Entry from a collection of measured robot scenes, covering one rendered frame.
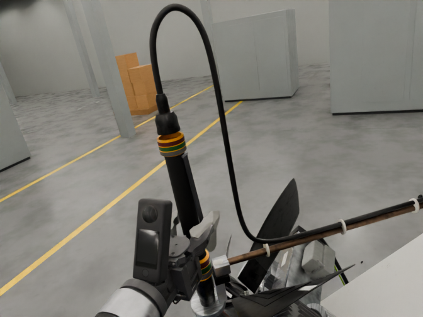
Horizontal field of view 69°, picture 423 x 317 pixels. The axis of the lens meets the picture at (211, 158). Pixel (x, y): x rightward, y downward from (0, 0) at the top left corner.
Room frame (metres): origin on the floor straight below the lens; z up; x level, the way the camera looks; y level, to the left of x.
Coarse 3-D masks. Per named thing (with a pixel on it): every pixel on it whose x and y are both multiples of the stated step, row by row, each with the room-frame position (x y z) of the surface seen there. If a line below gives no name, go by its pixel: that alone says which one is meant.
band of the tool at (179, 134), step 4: (176, 132) 0.49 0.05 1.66; (180, 132) 0.48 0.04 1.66; (160, 136) 0.48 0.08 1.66; (164, 136) 0.49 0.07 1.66; (168, 136) 0.49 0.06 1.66; (172, 136) 0.49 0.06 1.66; (176, 136) 0.49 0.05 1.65; (180, 136) 0.46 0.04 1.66; (160, 140) 0.46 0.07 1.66; (164, 140) 0.45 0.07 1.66; (168, 140) 0.45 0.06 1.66; (172, 140) 0.45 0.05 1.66; (180, 148) 0.45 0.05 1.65; (164, 156) 0.45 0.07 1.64; (172, 156) 0.45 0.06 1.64
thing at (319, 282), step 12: (288, 288) 0.39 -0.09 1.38; (300, 288) 0.37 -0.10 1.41; (312, 288) 0.34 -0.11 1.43; (240, 300) 0.44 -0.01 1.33; (252, 300) 0.40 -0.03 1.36; (264, 300) 0.38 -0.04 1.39; (276, 300) 0.36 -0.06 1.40; (288, 300) 0.34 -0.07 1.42; (240, 312) 0.37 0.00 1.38; (252, 312) 0.35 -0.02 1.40; (264, 312) 0.33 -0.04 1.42; (276, 312) 0.32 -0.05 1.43
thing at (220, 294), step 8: (224, 256) 0.49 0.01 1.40; (224, 264) 0.47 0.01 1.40; (216, 272) 0.46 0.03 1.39; (224, 272) 0.46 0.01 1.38; (216, 280) 0.45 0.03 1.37; (224, 280) 0.46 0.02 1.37; (216, 288) 0.46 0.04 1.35; (224, 288) 0.46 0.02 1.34; (216, 296) 0.48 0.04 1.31; (224, 296) 0.46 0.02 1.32; (192, 304) 0.47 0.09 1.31; (200, 304) 0.46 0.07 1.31; (216, 304) 0.46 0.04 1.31; (224, 304) 0.46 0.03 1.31; (200, 312) 0.45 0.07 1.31; (208, 312) 0.44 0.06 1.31; (216, 312) 0.44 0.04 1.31
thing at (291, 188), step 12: (288, 192) 0.70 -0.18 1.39; (276, 204) 0.67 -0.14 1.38; (288, 204) 0.72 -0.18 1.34; (276, 216) 0.68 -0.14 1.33; (288, 216) 0.73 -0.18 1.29; (264, 228) 0.65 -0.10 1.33; (276, 228) 0.69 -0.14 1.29; (288, 228) 0.73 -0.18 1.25; (276, 252) 0.68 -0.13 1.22; (264, 264) 0.64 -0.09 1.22
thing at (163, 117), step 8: (160, 96) 0.46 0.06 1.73; (160, 104) 0.46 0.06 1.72; (168, 104) 0.47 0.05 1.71; (160, 112) 0.46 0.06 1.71; (168, 112) 0.46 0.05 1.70; (160, 120) 0.46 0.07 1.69; (168, 120) 0.45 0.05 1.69; (176, 120) 0.46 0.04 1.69; (160, 128) 0.46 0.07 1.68; (168, 128) 0.45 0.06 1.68; (176, 128) 0.46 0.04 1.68; (208, 280) 0.46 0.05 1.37; (200, 288) 0.45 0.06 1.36; (208, 288) 0.46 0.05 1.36; (200, 296) 0.46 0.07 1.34; (208, 296) 0.45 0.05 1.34; (208, 304) 0.45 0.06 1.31
